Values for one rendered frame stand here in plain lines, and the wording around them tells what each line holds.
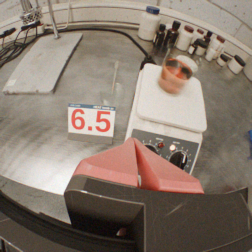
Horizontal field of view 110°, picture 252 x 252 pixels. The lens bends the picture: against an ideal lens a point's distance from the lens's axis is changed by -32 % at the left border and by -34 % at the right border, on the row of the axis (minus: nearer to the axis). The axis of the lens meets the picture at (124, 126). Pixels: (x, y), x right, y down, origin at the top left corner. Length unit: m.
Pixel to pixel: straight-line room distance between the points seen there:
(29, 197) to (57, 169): 0.98
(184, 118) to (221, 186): 0.21
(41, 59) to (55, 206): 0.97
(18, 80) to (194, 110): 0.45
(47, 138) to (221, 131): 0.42
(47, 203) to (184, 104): 1.09
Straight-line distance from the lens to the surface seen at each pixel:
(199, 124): 0.22
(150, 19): 0.50
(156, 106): 0.20
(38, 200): 1.18
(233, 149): 0.41
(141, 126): 0.20
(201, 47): 0.58
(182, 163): 0.21
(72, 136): 0.26
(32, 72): 0.43
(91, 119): 0.25
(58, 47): 0.50
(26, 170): 0.30
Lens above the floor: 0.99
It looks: 66 degrees down
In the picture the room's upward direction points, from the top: 13 degrees clockwise
